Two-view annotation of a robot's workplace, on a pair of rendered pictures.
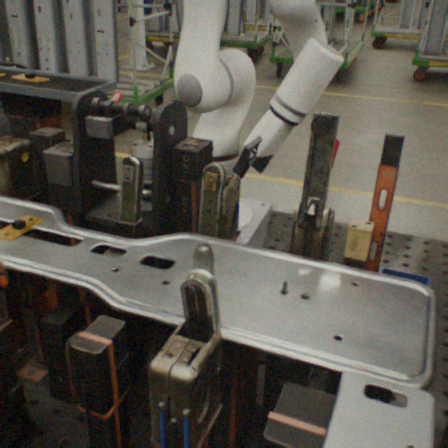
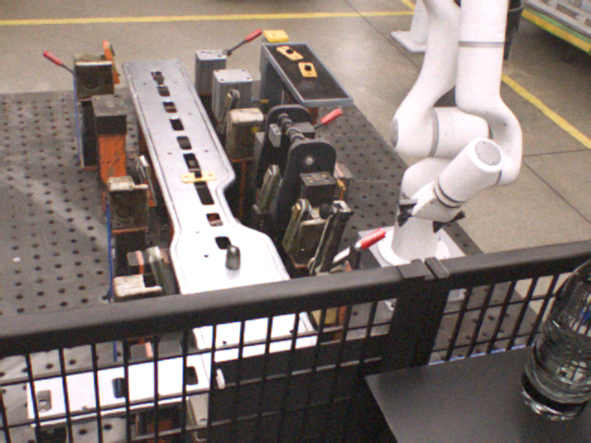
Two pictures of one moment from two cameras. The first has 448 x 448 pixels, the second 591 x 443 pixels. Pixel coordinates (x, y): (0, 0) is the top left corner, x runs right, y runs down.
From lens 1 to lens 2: 1.06 m
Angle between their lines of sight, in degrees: 40
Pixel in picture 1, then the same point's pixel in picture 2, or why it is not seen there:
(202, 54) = (411, 108)
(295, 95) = (446, 180)
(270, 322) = not seen: hidden behind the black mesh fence
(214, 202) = (294, 227)
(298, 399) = (167, 349)
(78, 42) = not seen: outside the picture
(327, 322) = (235, 332)
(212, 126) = (419, 170)
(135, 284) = (192, 245)
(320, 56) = (467, 158)
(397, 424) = (172, 385)
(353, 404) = (172, 365)
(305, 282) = not seen: hidden behind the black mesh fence
